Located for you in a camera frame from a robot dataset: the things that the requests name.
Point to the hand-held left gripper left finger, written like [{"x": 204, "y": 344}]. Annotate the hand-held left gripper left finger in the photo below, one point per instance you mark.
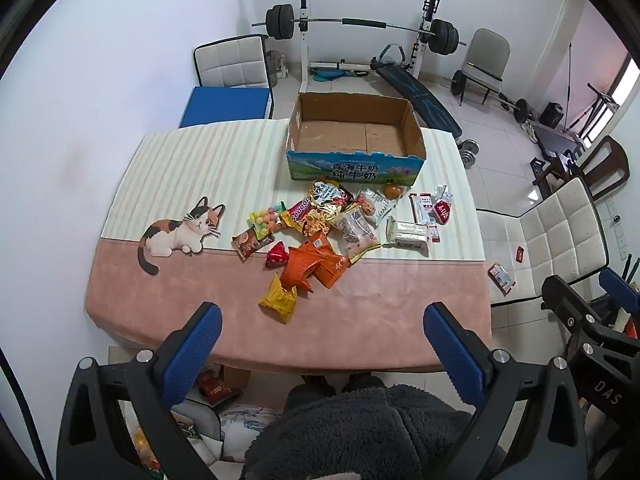
[{"x": 195, "y": 355}]

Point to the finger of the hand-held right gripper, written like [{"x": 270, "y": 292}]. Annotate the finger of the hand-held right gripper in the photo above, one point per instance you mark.
[
  {"x": 622, "y": 287},
  {"x": 567, "y": 300}
]

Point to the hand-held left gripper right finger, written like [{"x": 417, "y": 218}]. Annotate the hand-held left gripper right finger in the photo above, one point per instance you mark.
[{"x": 455, "y": 355}]

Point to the yellow snack packet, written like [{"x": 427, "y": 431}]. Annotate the yellow snack packet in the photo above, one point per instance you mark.
[{"x": 280, "y": 300}]

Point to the white bread packet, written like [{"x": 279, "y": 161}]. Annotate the white bread packet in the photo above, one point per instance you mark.
[{"x": 407, "y": 234}]

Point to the colourful candy ball bag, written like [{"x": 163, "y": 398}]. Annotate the colourful candy ball bag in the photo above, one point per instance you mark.
[{"x": 267, "y": 220}]

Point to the clear white yellow-edged packet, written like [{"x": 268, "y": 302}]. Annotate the clear white yellow-edged packet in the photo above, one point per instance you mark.
[{"x": 357, "y": 235}]

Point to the clear cookie packet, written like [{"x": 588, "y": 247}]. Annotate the clear cookie packet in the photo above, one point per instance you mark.
[{"x": 372, "y": 206}]

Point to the yellow red-lettered snack bag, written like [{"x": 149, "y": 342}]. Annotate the yellow red-lettered snack bag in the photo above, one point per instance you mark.
[{"x": 296, "y": 215}]

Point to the cardboard box blue print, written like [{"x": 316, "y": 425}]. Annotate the cardboard box blue print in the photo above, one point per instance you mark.
[{"x": 350, "y": 167}]

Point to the white padded chair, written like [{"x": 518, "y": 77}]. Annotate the white padded chair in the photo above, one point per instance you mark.
[
  {"x": 232, "y": 62},
  {"x": 555, "y": 240}
]

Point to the small red card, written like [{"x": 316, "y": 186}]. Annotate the small red card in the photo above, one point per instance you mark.
[{"x": 520, "y": 253}]

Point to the red white small box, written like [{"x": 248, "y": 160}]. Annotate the red white small box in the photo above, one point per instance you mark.
[{"x": 501, "y": 278}]

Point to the small red white stick packet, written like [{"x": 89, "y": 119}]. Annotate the small red white stick packet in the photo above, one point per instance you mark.
[{"x": 434, "y": 235}]

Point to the brown chocolate packet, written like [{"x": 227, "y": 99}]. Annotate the brown chocolate packet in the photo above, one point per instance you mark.
[{"x": 250, "y": 244}]

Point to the person's dark fleece clothing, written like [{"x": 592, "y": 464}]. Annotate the person's dark fleece clothing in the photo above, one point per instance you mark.
[{"x": 360, "y": 435}]

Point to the small red triangular packet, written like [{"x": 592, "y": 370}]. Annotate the small red triangular packet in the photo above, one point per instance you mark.
[{"x": 276, "y": 256}]

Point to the dark wooden chair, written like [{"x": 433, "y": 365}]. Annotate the dark wooden chair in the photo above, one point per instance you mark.
[{"x": 607, "y": 157}]

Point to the small red sachet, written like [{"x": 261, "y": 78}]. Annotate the small red sachet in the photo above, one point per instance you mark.
[{"x": 443, "y": 211}]

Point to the long red white packet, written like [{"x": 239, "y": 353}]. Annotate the long red white packet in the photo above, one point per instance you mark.
[{"x": 420, "y": 207}]

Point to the small silver white packet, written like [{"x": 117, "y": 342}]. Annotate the small silver white packet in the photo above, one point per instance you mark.
[{"x": 444, "y": 192}]

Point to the orange round snack clear packet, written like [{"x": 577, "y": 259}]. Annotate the orange round snack clear packet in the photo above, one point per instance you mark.
[{"x": 393, "y": 191}]

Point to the chrome dumbbell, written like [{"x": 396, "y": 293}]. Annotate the chrome dumbbell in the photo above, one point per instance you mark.
[{"x": 469, "y": 152}]

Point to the small barbell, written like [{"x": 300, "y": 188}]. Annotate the small barbell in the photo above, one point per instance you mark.
[{"x": 520, "y": 107}]

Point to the dark weight bench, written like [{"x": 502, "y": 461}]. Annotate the dark weight bench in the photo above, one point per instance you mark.
[{"x": 420, "y": 97}]

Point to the blue seat cushion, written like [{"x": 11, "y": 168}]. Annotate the blue seat cushion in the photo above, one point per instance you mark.
[{"x": 225, "y": 105}]

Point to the grey folding chair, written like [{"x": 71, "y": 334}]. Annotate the grey folding chair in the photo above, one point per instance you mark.
[{"x": 487, "y": 55}]

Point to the blue balance disc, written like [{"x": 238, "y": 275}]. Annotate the blue balance disc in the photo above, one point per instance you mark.
[{"x": 327, "y": 75}]

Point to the white barbell rack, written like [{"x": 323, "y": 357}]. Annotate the white barbell rack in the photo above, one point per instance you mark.
[{"x": 303, "y": 35}]

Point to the barbell with black plates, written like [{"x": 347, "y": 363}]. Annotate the barbell with black plates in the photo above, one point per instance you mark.
[{"x": 280, "y": 21}]

